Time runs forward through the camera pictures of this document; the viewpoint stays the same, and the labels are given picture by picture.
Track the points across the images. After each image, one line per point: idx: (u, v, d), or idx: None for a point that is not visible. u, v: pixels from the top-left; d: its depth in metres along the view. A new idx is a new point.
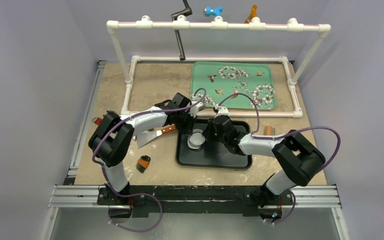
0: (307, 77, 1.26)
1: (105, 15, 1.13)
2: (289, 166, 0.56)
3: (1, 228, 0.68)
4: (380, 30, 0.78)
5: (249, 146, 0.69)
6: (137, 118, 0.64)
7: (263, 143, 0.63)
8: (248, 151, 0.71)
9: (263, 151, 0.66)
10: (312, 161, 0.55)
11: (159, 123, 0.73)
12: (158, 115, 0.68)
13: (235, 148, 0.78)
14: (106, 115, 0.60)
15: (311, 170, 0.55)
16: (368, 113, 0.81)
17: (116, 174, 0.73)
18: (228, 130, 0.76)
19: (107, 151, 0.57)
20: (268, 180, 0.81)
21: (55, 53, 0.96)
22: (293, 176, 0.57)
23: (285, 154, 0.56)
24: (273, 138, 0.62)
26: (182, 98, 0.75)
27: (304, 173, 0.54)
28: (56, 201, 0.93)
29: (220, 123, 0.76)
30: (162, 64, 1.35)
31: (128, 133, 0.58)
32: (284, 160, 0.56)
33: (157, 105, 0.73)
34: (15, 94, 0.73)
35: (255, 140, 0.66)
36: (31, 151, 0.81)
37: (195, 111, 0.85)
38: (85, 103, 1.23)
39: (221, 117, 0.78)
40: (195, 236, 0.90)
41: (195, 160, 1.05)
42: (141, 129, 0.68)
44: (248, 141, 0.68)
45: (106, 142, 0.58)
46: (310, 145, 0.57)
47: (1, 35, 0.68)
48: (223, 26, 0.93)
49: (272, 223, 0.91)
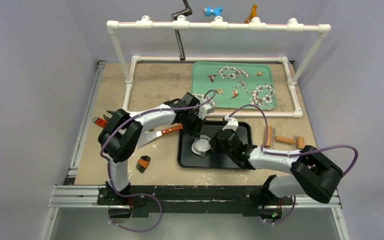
0: (307, 77, 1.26)
1: (105, 15, 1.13)
2: (309, 184, 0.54)
3: (1, 228, 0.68)
4: (379, 30, 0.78)
5: (260, 162, 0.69)
6: (146, 115, 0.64)
7: (277, 160, 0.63)
8: (258, 165, 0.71)
9: (276, 166, 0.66)
10: (331, 177, 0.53)
11: (167, 121, 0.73)
12: (166, 113, 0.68)
13: (244, 163, 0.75)
14: (116, 112, 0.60)
15: (332, 187, 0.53)
16: (368, 113, 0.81)
17: (120, 171, 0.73)
18: (234, 145, 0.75)
19: (115, 147, 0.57)
20: (271, 183, 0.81)
21: (55, 53, 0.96)
22: (315, 194, 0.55)
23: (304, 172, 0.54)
24: (288, 155, 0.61)
26: (192, 97, 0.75)
27: (325, 191, 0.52)
28: (56, 201, 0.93)
29: (226, 139, 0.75)
30: (162, 64, 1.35)
31: (137, 131, 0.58)
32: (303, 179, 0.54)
33: (166, 103, 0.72)
34: (15, 94, 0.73)
35: (267, 155, 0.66)
36: (30, 150, 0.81)
37: (203, 113, 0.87)
38: (84, 103, 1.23)
39: (226, 131, 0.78)
40: (195, 236, 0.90)
41: (196, 161, 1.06)
42: (149, 126, 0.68)
44: (259, 156, 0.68)
45: (114, 138, 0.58)
46: (327, 160, 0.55)
47: (1, 35, 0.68)
48: (224, 26, 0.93)
49: (272, 223, 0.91)
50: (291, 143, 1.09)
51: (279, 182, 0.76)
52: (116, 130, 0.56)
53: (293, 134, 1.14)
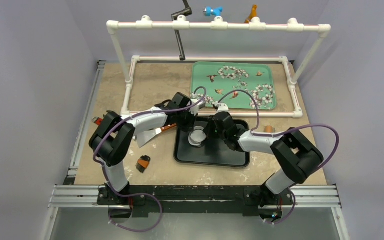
0: (307, 77, 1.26)
1: (105, 15, 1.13)
2: (286, 162, 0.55)
3: (1, 228, 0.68)
4: (379, 30, 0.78)
5: (248, 143, 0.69)
6: (138, 117, 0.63)
7: (262, 140, 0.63)
8: (247, 147, 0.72)
9: (262, 148, 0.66)
10: (310, 158, 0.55)
11: (159, 123, 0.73)
12: (158, 115, 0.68)
13: (235, 145, 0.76)
14: (107, 115, 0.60)
15: (308, 168, 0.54)
16: (368, 113, 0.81)
17: (116, 174, 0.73)
18: (228, 126, 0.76)
19: (107, 150, 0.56)
20: (269, 179, 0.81)
21: (55, 53, 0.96)
22: (291, 174, 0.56)
23: (283, 150, 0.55)
24: (272, 136, 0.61)
26: (182, 97, 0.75)
27: (301, 171, 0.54)
28: (56, 201, 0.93)
29: (221, 120, 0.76)
30: (162, 64, 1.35)
31: (129, 133, 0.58)
32: (281, 156, 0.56)
33: (156, 106, 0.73)
34: (15, 94, 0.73)
35: (254, 136, 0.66)
36: (30, 151, 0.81)
37: (196, 109, 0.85)
38: (84, 103, 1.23)
39: (221, 113, 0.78)
40: (195, 236, 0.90)
41: (195, 157, 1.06)
42: (141, 129, 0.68)
44: (248, 137, 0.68)
45: (107, 141, 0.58)
46: (308, 143, 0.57)
47: (1, 35, 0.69)
48: (223, 26, 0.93)
49: (272, 223, 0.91)
50: None
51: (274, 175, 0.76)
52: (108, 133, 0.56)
53: None
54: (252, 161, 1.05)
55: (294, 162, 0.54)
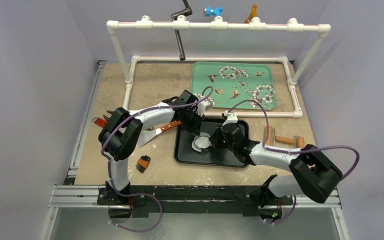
0: (307, 77, 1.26)
1: (105, 15, 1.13)
2: (306, 182, 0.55)
3: (1, 228, 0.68)
4: (379, 30, 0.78)
5: (260, 157, 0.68)
6: (146, 113, 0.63)
7: (278, 156, 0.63)
8: (258, 161, 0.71)
9: (276, 163, 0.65)
10: (330, 177, 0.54)
11: (166, 119, 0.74)
12: (166, 110, 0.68)
13: (245, 158, 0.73)
14: (116, 110, 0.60)
15: (329, 187, 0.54)
16: (368, 113, 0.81)
17: (120, 171, 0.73)
18: (237, 139, 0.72)
19: (115, 145, 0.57)
20: (272, 182, 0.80)
21: (55, 53, 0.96)
22: (311, 193, 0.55)
23: (302, 169, 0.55)
24: (289, 152, 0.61)
26: (189, 95, 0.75)
27: (321, 190, 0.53)
28: (56, 201, 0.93)
29: (230, 132, 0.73)
30: (162, 64, 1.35)
31: (137, 128, 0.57)
32: (301, 176, 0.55)
33: (164, 101, 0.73)
34: (15, 93, 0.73)
35: (268, 151, 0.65)
36: (30, 151, 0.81)
37: (202, 110, 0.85)
38: (84, 103, 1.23)
39: (231, 125, 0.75)
40: (195, 236, 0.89)
41: (195, 157, 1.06)
42: (148, 125, 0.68)
44: (260, 152, 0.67)
45: (115, 136, 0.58)
46: (327, 161, 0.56)
47: (1, 35, 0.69)
48: (224, 26, 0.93)
49: (272, 223, 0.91)
50: (291, 143, 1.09)
51: (279, 182, 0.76)
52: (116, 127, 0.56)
53: (293, 134, 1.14)
54: None
55: (313, 182, 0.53)
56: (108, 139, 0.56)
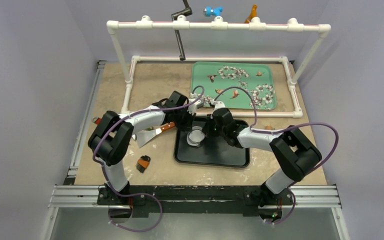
0: (307, 77, 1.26)
1: (105, 15, 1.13)
2: (284, 159, 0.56)
3: (1, 228, 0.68)
4: (380, 30, 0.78)
5: (247, 140, 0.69)
6: (136, 116, 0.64)
7: (261, 137, 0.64)
8: (246, 144, 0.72)
9: (260, 144, 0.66)
10: (308, 157, 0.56)
11: (157, 122, 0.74)
12: (156, 113, 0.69)
13: (233, 141, 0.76)
14: (105, 115, 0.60)
15: (306, 166, 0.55)
16: (368, 113, 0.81)
17: (116, 174, 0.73)
18: (228, 123, 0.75)
19: (107, 150, 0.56)
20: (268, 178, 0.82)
21: (55, 53, 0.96)
22: (289, 171, 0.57)
23: (282, 147, 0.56)
24: (271, 132, 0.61)
26: (179, 96, 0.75)
27: (299, 168, 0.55)
28: (56, 201, 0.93)
29: (220, 115, 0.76)
30: (162, 64, 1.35)
31: (128, 132, 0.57)
32: (280, 153, 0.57)
33: (154, 104, 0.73)
34: (15, 93, 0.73)
35: (254, 133, 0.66)
36: (30, 151, 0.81)
37: (193, 109, 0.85)
38: (85, 103, 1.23)
39: (220, 109, 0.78)
40: (195, 236, 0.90)
41: (195, 157, 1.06)
42: (139, 128, 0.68)
44: (247, 134, 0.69)
45: (106, 141, 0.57)
46: (308, 142, 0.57)
47: (1, 36, 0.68)
48: (223, 26, 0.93)
49: (273, 223, 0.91)
50: None
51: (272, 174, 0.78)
52: (107, 132, 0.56)
53: None
54: (252, 161, 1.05)
55: (292, 160, 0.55)
56: (99, 144, 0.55)
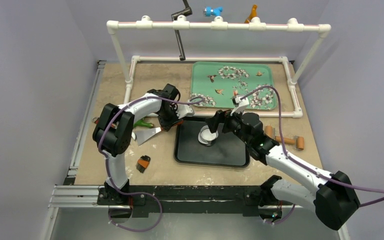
0: (306, 77, 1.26)
1: (104, 15, 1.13)
2: (328, 210, 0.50)
3: (2, 228, 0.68)
4: (379, 30, 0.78)
5: (278, 164, 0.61)
6: (134, 105, 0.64)
7: (302, 173, 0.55)
8: (273, 165, 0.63)
9: (293, 175, 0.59)
10: (349, 208, 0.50)
11: (155, 109, 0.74)
12: (154, 100, 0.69)
13: (258, 154, 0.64)
14: (105, 107, 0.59)
15: (346, 216, 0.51)
16: (368, 113, 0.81)
17: (119, 167, 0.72)
18: (255, 133, 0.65)
19: (112, 140, 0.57)
20: (275, 185, 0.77)
21: (55, 53, 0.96)
22: (325, 217, 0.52)
23: (330, 200, 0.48)
24: (317, 174, 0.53)
26: (173, 88, 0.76)
27: (339, 220, 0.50)
28: (56, 201, 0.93)
29: (250, 125, 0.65)
30: (162, 64, 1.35)
31: (130, 121, 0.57)
32: (325, 202, 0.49)
33: (150, 91, 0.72)
34: (15, 93, 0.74)
35: (290, 162, 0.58)
36: (31, 151, 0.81)
37: (182, 112, 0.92)
38: (84, 103, 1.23)
39: (252, 117, 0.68)
40: (195, 236, 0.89)
41: (195, 157, 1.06)
42: (139, 117, 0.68)
44: (280, 158, 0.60)
45: (109, 132, 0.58)
46: (352, 193, 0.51)
47: (1, 36, 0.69)
48: (224, 26, 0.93)
49: (273, 223, 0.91)
50: (290, 143, 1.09)
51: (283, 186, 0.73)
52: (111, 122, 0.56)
53: (293, 134, 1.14)
54: (252, 161, 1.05)
55: (336, 212, 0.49)
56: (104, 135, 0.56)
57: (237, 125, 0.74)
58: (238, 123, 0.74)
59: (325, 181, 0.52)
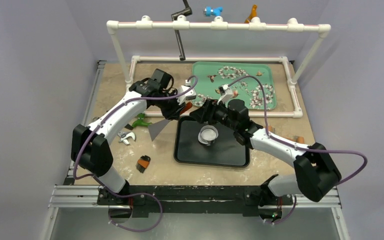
0: (307, 76, 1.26)
1: (105, 15, 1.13)
2: (305, 180, 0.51)
3: (2, 228, 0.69)
4: (379, 30, 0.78)
5: (262, 144, 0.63)
6: (109, 121, 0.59)
7: (282, 148, 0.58)
8: (258, 147, 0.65)
9: (276, 153, 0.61)
10: (329, 178, 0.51)
11: (140, 110, 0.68)
12: (134, 103, 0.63)
13: (243, 139, 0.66)
14: (75, 130, 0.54)
15: (326, 187, 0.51)
16: (368, 113, 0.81)
17: (109, 179, 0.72)
18: (242, 119, 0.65)
19: (89, 163, 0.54)
20: (271, 181, 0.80)
21: (55, 53, 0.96)
22: (306, 190, 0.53)
23: (306, 168, 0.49)
24: (295, 147, 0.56)
26: (161, 73, 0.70)
27: (319, 190, 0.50)
28: (56, 201, 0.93)
29: (236, 111, 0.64)
30: (162, 64, 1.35)
31: (102, 145, 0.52)
32: (302, 172, 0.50)
33: (133, 86, 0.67)
34: (15, 93, 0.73)
35: (272, 140, 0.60)
36: (31, 151, 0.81)
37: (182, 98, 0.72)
38: (84, 103, 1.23)
39: (237, 102, 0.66)
40: (195, 236, 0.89)
41: (195, 157, 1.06)
42: (121, 127, 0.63)
44: (263, 139, 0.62)
45: (86, 155, 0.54)
46: (331, 163, 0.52)
47: (1, 36, 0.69)
48: (224, 26, 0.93)
49: (272, 223, 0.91)
50: None
51: (277, 180, 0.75)
52: (81, 148, 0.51)
53: (293, 134, 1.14)
54: (252, 161, 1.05)
55: (313, 181, 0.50)
56: (78, 161, 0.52)
57: (224, 114, 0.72)
58: (225, 112, 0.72)
59: (303, 151, 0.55)
